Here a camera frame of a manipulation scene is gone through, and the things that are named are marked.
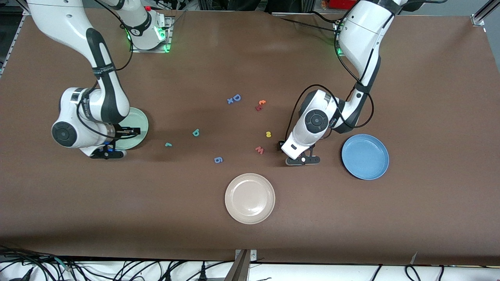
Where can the mint green plate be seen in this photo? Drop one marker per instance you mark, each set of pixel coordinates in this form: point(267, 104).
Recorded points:
point(141, 119)

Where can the white paper tag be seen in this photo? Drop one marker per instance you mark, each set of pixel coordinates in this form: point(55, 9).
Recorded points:
point(414, 258)

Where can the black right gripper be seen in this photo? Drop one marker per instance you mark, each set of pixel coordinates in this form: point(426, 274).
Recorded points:
point(124, 132)

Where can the dark metal beam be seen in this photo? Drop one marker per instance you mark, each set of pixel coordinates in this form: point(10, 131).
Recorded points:
point(238, 269)

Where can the grey metal clamp bracket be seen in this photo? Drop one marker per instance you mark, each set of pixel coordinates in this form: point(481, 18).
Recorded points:
point(253, 255)

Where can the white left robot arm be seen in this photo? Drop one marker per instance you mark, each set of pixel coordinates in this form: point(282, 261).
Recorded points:
point(312, 121)

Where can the red box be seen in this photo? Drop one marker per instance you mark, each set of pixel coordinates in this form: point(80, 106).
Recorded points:
point(340, 4)

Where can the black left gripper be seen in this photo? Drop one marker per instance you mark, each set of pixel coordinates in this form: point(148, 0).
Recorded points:
point(280, 145)

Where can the pink foam letter w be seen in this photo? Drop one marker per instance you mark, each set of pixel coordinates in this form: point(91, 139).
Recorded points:
point(259, 150)

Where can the aluminium frame profile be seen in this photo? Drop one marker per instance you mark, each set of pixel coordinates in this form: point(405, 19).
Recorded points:
point(479, 17)
point(11, 43)

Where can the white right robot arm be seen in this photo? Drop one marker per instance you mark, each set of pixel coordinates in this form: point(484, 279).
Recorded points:
point(105, 93)

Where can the blue plate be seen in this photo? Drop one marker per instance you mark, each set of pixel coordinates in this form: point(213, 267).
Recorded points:
point(365, 157)

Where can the beige plate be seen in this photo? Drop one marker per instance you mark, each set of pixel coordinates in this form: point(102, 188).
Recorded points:
point(250, 199)

